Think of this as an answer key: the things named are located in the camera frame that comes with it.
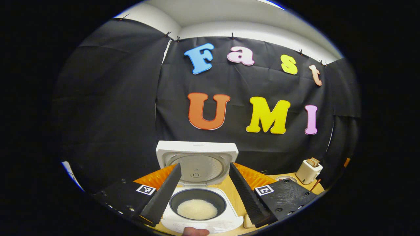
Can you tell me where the computer monitor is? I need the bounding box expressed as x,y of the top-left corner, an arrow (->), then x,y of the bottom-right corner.
62,161 -> 83,191

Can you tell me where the white rice cooker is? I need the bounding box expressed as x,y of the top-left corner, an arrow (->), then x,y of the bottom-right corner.
156,140 -> 245,235

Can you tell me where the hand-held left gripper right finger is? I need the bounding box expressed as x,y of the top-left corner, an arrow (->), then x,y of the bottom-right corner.
229,162 -> 320,229

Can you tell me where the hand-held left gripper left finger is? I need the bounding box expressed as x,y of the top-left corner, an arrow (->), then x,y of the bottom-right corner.
93,163 -> 182,226

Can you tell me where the beige rice box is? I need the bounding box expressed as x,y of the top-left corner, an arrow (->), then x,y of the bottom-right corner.
243,213 -> 257,229

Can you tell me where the white rice heap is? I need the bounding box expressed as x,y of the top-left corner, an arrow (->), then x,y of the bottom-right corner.
177,199 -> 218,220

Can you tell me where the white round plate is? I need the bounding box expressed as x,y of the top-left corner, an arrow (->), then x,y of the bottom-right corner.
275,175 -> 298,184

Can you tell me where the white toaster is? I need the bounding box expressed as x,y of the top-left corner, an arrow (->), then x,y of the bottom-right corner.
296,157 -> 324,185

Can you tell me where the black backdrop cloth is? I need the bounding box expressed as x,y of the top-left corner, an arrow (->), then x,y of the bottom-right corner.
52,18 -> 361,194

